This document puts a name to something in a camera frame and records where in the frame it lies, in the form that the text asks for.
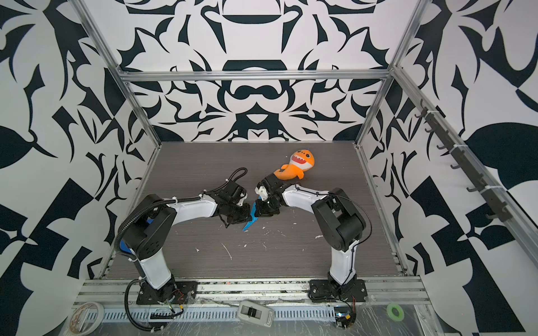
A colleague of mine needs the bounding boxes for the blue square paper sheet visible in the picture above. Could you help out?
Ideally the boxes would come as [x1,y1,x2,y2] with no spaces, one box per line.
[242,202,258,232]

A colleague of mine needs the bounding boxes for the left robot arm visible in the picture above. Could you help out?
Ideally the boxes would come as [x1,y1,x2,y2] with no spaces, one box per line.
[113,167,252,291]

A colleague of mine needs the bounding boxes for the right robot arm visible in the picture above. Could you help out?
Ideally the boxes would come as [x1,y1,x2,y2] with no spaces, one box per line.
[255,174,371,293]

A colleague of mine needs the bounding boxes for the orange shark plush toy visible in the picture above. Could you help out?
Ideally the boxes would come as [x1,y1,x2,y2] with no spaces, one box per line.
[274,150,315,181]

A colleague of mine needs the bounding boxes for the small black electronics board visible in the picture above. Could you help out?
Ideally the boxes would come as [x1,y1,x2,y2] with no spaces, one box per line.
[334,307,357,329]

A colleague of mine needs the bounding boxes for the green tape roll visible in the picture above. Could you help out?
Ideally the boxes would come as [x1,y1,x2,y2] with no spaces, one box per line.
[386,302,405,322]

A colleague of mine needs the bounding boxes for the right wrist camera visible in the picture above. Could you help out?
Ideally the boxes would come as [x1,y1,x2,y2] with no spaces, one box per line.
[255,186,269,202]

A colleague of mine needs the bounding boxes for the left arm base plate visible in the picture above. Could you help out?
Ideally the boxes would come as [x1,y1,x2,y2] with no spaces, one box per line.
[136,281,198,305]

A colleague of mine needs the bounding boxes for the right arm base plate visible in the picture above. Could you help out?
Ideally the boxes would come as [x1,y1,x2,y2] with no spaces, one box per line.
[308,279,368,302]

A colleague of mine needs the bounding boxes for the grey switch box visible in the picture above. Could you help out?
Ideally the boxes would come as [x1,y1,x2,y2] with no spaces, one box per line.
[238,300,275,328]

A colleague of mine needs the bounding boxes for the white slotted cable duct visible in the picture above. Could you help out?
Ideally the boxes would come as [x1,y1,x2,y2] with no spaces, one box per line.
[90,305,337,323]

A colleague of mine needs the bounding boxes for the black corrugated cable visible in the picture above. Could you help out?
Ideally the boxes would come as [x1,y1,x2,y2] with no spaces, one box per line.
[123,279,185,333]

